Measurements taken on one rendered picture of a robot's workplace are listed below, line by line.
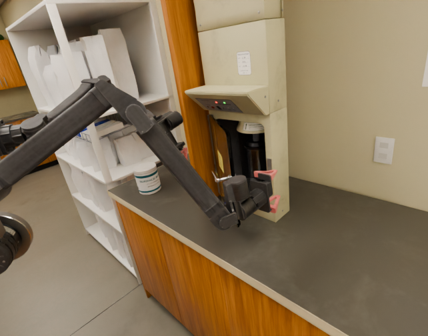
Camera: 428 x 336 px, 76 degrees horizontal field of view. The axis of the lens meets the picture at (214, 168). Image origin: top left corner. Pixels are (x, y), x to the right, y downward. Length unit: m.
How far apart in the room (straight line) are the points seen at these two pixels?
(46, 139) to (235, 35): 0.69
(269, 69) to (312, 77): 0.44
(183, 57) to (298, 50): 0.54
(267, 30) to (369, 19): 0.45
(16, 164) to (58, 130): 0.12
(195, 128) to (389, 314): 0.94
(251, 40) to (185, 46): 0.31
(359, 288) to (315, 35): 1.00
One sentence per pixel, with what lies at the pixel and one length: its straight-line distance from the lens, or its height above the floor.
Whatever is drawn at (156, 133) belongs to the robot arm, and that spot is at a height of 1.48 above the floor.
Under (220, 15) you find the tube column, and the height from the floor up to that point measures 1.75.
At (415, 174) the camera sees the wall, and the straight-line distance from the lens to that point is 1.38.
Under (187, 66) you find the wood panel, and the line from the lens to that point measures 1.22.
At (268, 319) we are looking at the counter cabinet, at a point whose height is 0.73.
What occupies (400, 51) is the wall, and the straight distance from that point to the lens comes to 1.28.
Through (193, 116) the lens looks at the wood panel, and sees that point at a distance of 1.24.
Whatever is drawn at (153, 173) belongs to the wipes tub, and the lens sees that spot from 1.57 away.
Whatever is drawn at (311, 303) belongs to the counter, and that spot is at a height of 0.94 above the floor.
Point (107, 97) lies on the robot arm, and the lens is 0.68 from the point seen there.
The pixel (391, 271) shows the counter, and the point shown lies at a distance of 1.09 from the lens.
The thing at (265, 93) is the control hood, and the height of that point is 1.49.
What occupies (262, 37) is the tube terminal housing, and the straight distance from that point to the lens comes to 1.00.
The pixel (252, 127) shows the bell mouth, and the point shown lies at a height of 1.34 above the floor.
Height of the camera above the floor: 1.66
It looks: 24 degrees down
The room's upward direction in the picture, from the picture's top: 8 degrees counter-clockwise
